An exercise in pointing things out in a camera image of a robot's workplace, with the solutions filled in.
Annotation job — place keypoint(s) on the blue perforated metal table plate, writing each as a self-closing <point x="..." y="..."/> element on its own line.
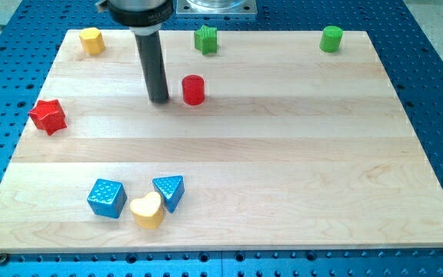
<point x="33" y="35"/>

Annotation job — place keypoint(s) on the yellow hexagon block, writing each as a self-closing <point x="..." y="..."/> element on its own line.
<point x="92" y="41"/>

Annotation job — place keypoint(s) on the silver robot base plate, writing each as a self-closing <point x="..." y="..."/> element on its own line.
<point x="216" y="8"/>

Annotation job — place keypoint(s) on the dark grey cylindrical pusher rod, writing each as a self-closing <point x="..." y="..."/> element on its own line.
<point x="151" y="57"/>

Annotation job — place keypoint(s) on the red cylinder block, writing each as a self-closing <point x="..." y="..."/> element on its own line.
<point x="193" y="89"/>

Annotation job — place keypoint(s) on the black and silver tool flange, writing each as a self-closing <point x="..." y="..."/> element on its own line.
<point x="143" y="17"/>

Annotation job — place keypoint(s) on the green cylinder block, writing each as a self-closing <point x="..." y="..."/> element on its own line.
<point x="331" y="38"/>

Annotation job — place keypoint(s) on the light wooden board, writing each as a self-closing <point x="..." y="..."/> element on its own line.
<point x="292" y="148"/>

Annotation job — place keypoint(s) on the yellow heart block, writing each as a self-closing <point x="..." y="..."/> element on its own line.
<point x="148" y="212"/>

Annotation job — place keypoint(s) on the red star block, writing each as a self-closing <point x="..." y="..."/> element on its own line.
<point x="48" y="115"/>

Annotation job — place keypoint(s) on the blue triangle block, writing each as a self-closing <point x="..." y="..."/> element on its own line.
<point x="171" y="188"/>

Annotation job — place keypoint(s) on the blue cube block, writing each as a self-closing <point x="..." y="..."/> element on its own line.
<point x="107" y="198"/>

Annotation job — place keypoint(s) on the green star block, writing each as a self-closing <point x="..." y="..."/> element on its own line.
<point x="206" y="40"/>

